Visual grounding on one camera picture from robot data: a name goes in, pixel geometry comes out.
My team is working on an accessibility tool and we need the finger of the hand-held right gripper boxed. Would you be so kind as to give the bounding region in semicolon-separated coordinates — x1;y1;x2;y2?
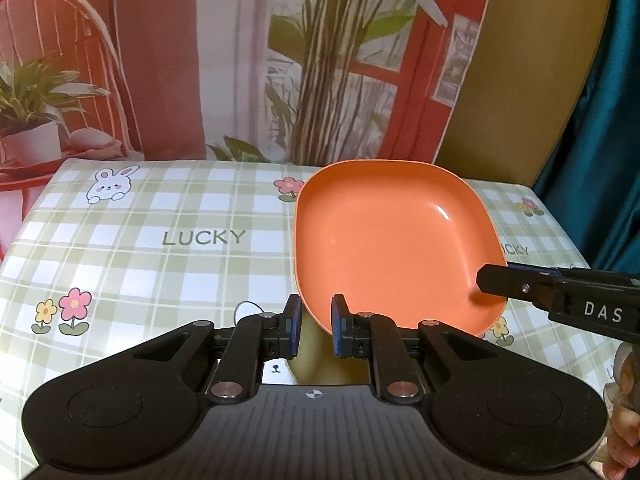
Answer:
475;263;558;312
506;261;640;288

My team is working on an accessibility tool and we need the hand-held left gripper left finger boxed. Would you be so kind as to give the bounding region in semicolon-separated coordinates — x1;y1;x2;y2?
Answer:
131;293;303;406

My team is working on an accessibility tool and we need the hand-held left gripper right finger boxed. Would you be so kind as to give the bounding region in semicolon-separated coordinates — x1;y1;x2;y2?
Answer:
330;293;502;405

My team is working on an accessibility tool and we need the pale green plate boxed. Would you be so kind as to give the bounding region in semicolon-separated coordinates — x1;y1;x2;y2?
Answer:
287;304;372;387

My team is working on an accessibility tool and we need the orange square plate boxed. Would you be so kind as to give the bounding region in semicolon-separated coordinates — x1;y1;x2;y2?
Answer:
292;158;511;339

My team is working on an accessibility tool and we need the person's right hand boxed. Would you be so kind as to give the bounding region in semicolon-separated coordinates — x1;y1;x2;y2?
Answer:
602;342;640;480

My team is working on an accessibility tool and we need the teal curtain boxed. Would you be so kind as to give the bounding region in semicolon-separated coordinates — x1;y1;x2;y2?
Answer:
531;0;640;283

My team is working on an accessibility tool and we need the green checked printed tablecloth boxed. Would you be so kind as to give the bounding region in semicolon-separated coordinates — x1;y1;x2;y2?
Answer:
0;159;617;480

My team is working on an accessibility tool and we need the wooden panel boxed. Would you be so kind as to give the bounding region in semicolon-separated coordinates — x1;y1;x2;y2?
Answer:
434;0;620;192

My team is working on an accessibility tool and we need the printed room scene backdrop cloth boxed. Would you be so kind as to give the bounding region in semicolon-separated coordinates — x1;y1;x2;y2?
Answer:
0;0;502;213

